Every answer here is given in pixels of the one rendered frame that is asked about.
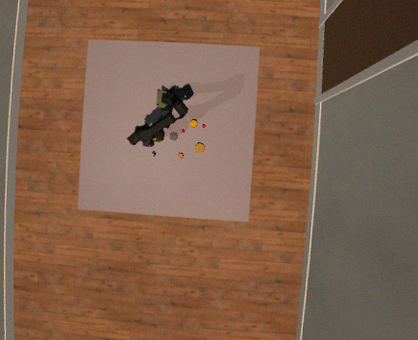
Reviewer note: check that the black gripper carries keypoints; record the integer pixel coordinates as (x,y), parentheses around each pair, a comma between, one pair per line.
(159,135)

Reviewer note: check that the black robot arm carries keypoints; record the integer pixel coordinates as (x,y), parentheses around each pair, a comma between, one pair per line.
(146,132)

